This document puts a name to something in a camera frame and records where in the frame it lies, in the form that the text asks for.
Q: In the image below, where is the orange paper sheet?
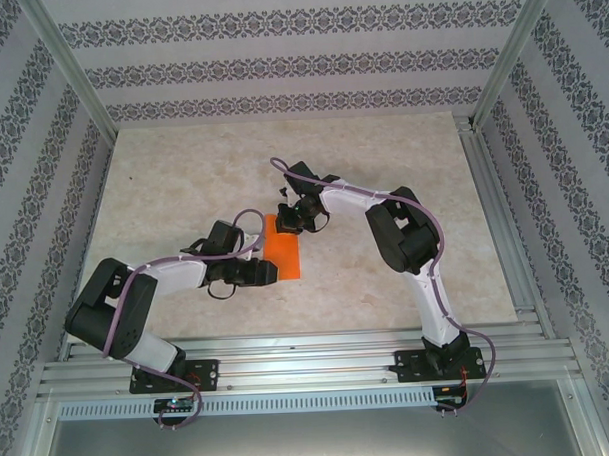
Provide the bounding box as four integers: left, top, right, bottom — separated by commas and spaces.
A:
261, 212, 303, 281

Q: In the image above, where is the grey metal panel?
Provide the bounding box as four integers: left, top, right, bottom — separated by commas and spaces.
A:
38, 400, 604, 456

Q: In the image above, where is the aluminium mounting rail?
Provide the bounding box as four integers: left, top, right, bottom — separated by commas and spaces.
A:
35, 322, 577, 399

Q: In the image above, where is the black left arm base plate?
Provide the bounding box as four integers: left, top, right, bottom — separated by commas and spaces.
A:
127, 358, 221, 395

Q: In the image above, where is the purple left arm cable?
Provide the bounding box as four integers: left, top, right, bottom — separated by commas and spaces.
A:
96, 207, 275, 434

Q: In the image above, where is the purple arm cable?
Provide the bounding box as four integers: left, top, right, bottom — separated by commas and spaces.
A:
269, 148, 500, 423
96, 207, 275, 434

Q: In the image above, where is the slotted grey cable duct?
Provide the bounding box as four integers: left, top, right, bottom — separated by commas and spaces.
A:
56, 386, 438, 422

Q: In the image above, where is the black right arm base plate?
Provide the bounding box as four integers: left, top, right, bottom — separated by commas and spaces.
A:
393, 346, 491, 385

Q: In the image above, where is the aluminium side rail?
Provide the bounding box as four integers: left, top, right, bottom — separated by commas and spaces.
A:
453, 111, 558, 344

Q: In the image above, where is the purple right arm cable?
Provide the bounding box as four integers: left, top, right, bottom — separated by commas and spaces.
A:
269, 148, 500, 423

